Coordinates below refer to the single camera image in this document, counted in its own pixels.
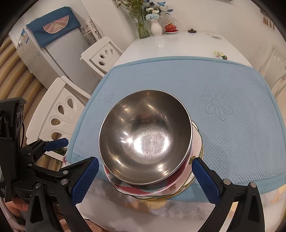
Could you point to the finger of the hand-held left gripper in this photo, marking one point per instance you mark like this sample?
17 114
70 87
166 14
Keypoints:
55 144
51 171

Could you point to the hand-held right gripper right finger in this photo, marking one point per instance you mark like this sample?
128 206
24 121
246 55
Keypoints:
205 180

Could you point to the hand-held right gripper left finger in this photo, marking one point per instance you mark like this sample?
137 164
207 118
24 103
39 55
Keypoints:
85 180

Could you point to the small forest print plate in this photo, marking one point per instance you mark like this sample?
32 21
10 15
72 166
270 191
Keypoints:
186 177

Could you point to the large forest print plate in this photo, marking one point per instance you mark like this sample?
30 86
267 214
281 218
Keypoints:
178 192

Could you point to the pink polka dot bowl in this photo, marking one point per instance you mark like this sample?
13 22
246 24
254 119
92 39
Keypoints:
134 189

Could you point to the large steel bowl blue outside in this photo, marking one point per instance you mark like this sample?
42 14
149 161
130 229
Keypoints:
145 133

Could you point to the person's left hand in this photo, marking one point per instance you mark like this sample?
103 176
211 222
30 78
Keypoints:
15 205

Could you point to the white chair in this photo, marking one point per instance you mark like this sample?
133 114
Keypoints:
91 55
268 67
280 89
44 111

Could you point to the light blue quilted mat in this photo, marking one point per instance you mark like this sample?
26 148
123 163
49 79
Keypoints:
223 145

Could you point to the beige striped rug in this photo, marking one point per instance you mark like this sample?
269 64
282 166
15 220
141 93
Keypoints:
13 73

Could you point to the grey refrigerator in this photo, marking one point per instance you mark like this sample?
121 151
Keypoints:
60 58

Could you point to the blue refrigerator cover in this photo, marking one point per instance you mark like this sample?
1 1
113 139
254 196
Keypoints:
42 33

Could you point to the white ornamental rack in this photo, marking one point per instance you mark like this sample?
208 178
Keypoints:
93 31

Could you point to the green lollipop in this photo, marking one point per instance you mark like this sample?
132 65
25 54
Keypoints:
224 57

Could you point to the clear candy wrapper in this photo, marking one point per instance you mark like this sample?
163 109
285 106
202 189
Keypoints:
217 53

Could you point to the glass vase with green stems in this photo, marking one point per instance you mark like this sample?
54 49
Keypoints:
143 29

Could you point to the small brown lid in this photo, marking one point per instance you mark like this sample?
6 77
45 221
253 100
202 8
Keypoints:
192 30

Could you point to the white ceramic vase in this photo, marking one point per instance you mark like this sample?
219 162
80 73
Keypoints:
156 29

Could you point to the red lidded teacup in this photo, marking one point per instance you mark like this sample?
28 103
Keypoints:
171 28

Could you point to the blue and white artificial flowers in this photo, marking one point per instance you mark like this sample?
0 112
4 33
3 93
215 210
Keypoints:
149 16

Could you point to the brown wall hooks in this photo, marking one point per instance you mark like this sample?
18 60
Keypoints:
267 21

